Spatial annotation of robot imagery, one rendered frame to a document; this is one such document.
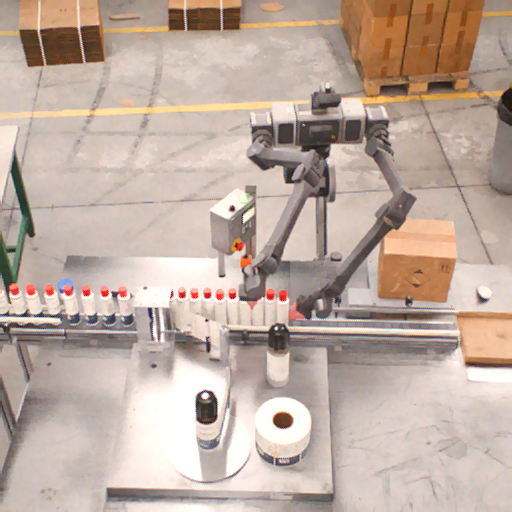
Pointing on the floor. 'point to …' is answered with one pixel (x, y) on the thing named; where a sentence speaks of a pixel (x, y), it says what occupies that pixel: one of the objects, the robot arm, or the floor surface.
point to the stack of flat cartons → (61, 32)
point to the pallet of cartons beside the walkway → (411, 41)
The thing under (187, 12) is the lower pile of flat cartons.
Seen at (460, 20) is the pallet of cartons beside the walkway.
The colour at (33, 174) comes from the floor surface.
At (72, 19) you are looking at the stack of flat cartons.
